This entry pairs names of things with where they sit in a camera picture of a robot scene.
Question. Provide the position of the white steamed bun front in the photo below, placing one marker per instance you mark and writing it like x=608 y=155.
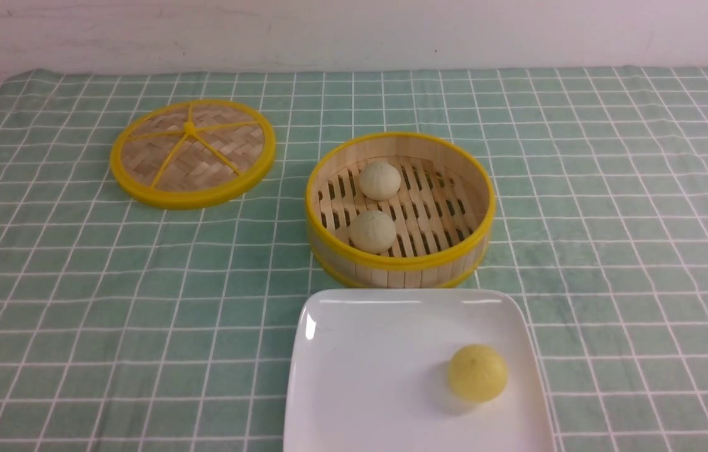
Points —
x=373 y=231

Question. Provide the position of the white steamed bun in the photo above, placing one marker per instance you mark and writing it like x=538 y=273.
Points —
x=373 y=231
x=380 y=181

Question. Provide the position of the white square plate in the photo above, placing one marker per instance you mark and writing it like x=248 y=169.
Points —
x=368 y=373

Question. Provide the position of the yellow steamed bun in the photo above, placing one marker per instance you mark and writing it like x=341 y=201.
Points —
x=477 y=373

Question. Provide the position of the yellow bamboo steamer basket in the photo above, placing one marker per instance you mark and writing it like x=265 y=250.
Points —
x=443 y=212

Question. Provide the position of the yellow bamboo steamer lid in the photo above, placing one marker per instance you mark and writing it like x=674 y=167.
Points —
x=192 y=155

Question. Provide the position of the green checkered tablecloth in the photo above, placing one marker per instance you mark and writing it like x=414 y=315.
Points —
x=125 y=327

